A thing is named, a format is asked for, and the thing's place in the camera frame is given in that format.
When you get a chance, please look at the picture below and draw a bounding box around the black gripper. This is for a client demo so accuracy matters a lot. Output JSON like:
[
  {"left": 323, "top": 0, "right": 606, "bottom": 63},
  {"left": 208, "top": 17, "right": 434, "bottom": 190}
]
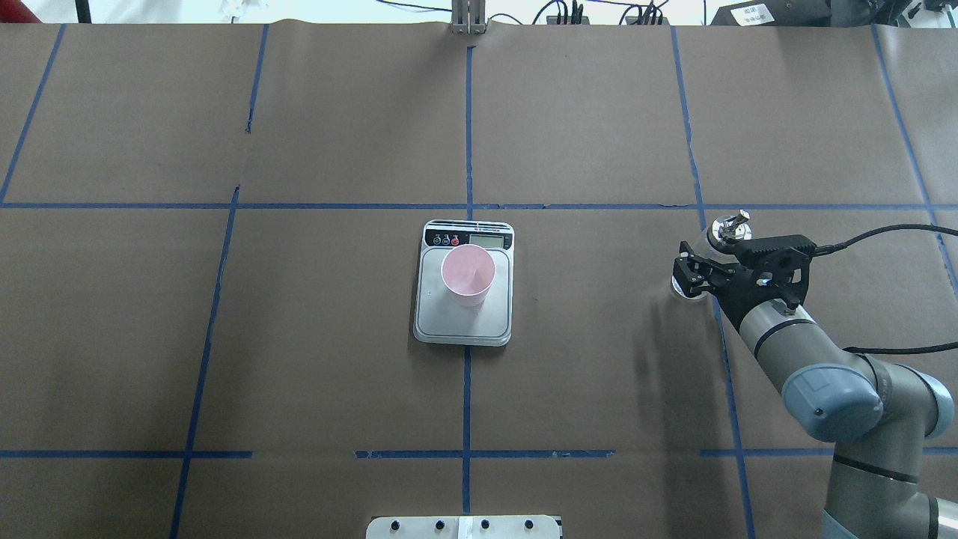
[{"left": 673, "top": 240, "right": 781, "bottom": 330}]

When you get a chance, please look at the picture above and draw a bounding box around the pink plastic cup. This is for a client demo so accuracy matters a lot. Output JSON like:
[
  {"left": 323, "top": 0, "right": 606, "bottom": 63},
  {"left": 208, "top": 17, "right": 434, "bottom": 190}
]
[{"left": 440, "top": 243, "right": 497, "bottom": 307}]

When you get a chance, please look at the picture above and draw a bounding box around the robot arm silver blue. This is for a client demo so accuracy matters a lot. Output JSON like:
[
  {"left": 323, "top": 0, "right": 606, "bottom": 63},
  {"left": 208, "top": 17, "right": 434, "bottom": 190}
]
[{"left": 673, "top": 235, "right": 956, "bottom": 538}]

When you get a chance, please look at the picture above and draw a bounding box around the grey digital kitchen scale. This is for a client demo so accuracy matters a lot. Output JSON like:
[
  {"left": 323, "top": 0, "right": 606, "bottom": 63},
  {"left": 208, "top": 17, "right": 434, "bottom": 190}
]
[{"left": 412, "top": 219, "right": 516, "bottom": 347}]

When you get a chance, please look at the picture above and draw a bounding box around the black box with label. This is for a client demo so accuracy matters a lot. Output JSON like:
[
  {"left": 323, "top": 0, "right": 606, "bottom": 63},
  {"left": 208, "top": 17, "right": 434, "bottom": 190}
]
[{"left": 709, "top": 1, "right": 832, "bottom": 27}]

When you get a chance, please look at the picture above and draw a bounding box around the orange black connector block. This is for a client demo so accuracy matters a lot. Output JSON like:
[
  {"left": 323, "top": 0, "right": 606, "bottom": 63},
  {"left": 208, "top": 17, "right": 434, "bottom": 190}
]
[{"left": 546, "top": 1, "right": 586, "bottom": 26}]

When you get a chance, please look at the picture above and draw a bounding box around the brown paper table cover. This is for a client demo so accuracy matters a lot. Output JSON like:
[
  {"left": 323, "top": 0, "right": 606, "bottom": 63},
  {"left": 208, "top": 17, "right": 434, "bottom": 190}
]
[{"left": 2, "top": 20, "right": 956, "bottom": 538}]

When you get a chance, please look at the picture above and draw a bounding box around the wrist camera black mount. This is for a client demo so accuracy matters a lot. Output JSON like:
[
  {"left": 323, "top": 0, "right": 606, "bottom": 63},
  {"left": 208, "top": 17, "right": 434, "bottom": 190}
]
[{"left": 733, "top": 234, "right": 817, "bottom": 314}]

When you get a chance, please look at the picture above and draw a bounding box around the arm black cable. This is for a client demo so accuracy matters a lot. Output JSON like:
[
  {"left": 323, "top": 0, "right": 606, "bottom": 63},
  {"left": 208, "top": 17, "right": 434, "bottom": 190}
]
[{"left": 813, "top": 223, "right": 958, "bottom": 356}]

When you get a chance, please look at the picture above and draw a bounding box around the aluminium frame post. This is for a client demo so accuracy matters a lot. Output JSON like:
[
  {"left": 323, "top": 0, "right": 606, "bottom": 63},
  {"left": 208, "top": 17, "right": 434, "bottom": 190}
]
[{"left": 451, "top": 0, "right": 488, "bottom": 35}]

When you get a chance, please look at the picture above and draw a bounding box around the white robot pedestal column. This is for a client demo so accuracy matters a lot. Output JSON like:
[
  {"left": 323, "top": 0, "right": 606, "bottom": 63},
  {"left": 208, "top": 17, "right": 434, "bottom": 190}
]
[{"left": 365, "top": 514, "right": 564, "bottom": 538}]

